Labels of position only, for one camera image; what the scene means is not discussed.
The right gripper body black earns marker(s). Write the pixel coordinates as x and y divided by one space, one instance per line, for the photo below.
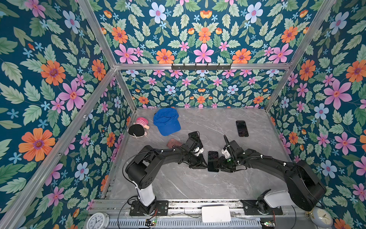
227 164

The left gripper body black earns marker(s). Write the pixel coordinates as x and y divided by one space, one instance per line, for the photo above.
196 161

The black phone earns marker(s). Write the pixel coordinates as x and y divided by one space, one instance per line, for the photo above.
194 135
213 161
242 128

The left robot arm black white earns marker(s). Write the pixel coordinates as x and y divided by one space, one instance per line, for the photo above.
144 167

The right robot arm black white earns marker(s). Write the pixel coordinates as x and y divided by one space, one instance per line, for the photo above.
304 188

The pink phone case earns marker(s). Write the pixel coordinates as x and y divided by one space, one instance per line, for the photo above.
172 143

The blue baseball cap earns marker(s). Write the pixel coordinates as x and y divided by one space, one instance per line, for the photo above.
167 122

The plush doll pink hat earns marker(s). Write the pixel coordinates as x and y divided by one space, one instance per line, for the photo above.
139 128

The cream alarm clock right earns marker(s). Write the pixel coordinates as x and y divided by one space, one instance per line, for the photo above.
321 218

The white round clock left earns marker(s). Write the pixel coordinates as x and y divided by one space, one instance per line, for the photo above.
99 220

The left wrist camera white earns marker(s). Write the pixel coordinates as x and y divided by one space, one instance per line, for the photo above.
198 151

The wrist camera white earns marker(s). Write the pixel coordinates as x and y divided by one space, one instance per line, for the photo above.
226 153
198 151

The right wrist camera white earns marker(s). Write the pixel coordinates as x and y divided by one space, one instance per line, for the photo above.
226 153

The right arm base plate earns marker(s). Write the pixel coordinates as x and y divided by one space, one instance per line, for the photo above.
259 207

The white box on rail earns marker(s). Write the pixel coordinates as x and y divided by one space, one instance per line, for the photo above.
215 214

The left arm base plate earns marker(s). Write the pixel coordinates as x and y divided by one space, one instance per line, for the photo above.
157 207

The black hook bar on frame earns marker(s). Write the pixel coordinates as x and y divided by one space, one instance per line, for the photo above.
194 67

